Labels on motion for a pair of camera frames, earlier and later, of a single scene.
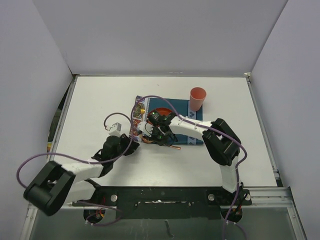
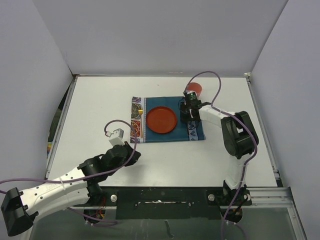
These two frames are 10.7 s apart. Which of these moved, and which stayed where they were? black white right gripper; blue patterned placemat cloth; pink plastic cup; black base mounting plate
Moved: black white right gripper; pink plastic cup
Stayed: black base mounting plate; blue patterned placemat cloth
